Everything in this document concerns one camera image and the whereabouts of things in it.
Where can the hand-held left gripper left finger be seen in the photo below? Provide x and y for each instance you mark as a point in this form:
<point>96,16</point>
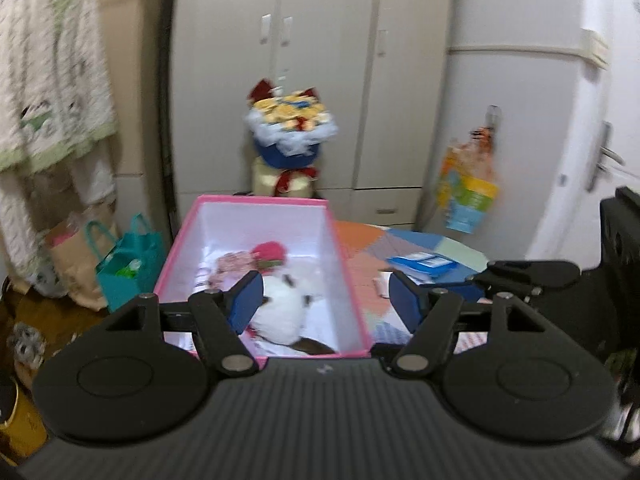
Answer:
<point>247,300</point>

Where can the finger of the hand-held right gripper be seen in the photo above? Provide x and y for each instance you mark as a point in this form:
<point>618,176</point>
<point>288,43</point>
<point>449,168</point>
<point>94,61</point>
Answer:
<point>530,272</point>

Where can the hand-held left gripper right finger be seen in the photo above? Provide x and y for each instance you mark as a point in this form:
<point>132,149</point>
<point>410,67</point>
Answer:
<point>402,302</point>

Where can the white and brown plush cat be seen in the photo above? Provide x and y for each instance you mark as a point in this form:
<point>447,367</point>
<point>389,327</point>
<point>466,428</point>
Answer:
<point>285,310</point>

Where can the pink cardboard box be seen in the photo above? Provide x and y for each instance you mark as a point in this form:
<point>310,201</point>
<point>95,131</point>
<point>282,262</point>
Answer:
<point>260,220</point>

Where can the blue packet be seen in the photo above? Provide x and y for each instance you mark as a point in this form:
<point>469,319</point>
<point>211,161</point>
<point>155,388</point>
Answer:
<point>422,265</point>

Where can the patchwork mat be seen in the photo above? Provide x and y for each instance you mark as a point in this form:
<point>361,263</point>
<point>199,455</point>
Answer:
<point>365,255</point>

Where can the colourful gift bag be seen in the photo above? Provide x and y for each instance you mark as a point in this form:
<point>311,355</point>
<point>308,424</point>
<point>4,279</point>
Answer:
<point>467,195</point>

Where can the teal tote bag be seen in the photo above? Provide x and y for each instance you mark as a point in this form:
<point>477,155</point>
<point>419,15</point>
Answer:
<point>130,270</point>

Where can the plush flower bouquet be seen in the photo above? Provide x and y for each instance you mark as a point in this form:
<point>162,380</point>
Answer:
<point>287,130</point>

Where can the brown paper bag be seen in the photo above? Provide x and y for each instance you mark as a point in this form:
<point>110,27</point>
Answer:
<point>70,265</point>

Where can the white door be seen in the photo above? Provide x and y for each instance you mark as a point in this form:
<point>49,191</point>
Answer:
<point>600,85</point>

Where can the beige wardrobe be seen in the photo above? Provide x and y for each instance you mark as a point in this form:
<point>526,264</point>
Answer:
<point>325,35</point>

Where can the white fleece jacket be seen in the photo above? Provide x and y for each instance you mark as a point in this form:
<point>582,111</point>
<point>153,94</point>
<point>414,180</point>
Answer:
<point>45,85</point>

